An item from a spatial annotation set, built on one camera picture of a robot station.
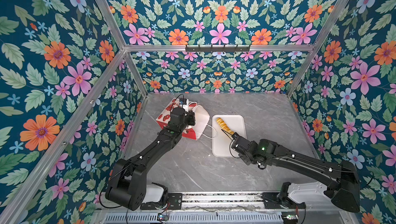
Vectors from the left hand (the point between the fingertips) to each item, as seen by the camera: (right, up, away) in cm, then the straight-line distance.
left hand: (194, 107), depth 83 cm
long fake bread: (+18, -12, +12) cm, 25 cm away
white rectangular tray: (+16, -21, +13) cm, 29 cm away
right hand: (+27, -22, -5) cm, 36 cm away
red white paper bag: (+3, -6, +18) cm, 19 cm away
